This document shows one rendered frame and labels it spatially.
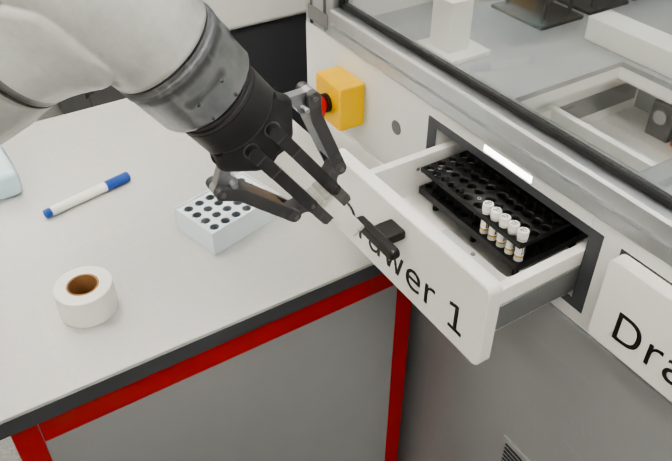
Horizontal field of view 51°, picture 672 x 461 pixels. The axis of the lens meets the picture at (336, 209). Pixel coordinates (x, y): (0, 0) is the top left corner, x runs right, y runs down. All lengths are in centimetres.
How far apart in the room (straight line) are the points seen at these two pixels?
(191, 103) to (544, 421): 67
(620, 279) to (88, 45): 54
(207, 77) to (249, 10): 100
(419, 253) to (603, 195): 19
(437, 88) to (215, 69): 44
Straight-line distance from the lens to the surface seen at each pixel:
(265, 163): 61
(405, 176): 92
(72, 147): 126
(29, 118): 55
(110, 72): 50
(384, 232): 76
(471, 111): 86
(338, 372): 109
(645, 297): 75
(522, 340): 95
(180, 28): 49
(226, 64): 53
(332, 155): 65
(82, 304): 89
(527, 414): 103
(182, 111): 53
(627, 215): 75
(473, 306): 72
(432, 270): 75
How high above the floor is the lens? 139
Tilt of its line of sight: 38 degrees down
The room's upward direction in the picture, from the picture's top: straight up
